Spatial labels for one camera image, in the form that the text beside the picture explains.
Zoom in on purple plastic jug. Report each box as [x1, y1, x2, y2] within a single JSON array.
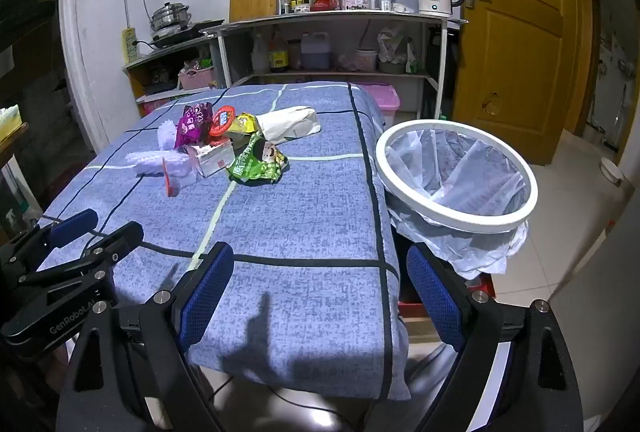
[[300, 31, 332, 70]]

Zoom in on small red sachet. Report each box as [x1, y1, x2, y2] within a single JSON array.
[[162, 159, 179, 197]]

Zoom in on yellow snack wrapper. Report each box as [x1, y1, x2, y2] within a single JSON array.
[[232, 112, 259, 135]]

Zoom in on yellow wooden door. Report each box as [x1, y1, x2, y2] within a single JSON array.
[[451, 0, 581, 165]]

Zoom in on yellow power strip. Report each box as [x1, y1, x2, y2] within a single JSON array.
[[122, 27, 138, 64]]

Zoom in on pink plastic basket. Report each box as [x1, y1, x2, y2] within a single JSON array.
[[179, 65, 216, 90]]

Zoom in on purple snack wrapper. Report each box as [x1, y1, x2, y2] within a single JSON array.
[[174, 104, 214, 149]]

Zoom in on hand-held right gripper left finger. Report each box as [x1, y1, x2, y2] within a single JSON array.
[[57, 241, 236, 432]]

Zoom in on pink lidded storage box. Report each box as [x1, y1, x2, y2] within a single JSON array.
[[357, 82, 402, 123]]

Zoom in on green snack packet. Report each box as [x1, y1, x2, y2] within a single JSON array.
[[227, 135, 290, 184]]

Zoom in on white floor bowl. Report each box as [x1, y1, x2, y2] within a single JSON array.
[[600, 156, 623, 185]]

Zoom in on red plastic stool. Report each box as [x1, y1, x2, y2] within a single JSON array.
[[399, 276, 497, 319]]

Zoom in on white paper bag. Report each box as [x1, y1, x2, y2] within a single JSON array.
[[255, 106, 322, 145]]

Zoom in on white plastic wrapper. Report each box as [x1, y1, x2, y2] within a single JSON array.
[[157, 119, 180, 149]]

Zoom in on steel steamer pot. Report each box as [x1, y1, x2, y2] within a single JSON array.
[[150, 2, 192, 33]]

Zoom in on bunch of plastic bags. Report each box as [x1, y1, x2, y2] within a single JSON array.
[[377, 25, 418, 74]]

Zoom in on white rimmed trash bin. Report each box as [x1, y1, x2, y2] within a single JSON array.
[[375, 118, 539, 233], [385, 127, 530, 280]]

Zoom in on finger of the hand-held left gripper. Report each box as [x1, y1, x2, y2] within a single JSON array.
[[17, 221, 145, 293], [0, 209, 99, 280]]

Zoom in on white plastic bottle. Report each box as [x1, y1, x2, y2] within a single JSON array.
[[251, 32, 271, 73]]

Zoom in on low wooden shelf unit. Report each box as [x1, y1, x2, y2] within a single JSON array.
[[121, 32, 223, 118]]

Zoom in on red round lid packet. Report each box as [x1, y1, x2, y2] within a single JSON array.
[[207, 105, 241, 143]]

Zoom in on black induction cooker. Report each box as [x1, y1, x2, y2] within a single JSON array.
[[149, 19, 226, 48]]

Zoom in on pink white wrapper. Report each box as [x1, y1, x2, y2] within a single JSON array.
[[184, 139, 236, 178]]

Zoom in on dark bottle yellow label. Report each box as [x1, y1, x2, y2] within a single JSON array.
[[269, 30, 290, 73]]

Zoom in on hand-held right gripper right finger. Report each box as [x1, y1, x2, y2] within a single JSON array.
[[406, 242, 586, 432]]

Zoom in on pink plastic tub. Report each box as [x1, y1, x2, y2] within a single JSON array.
[[354, 47, 378, 73]]

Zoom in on white metal shelf rack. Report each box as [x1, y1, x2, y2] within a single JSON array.
[[200, 10, 468, 120]]

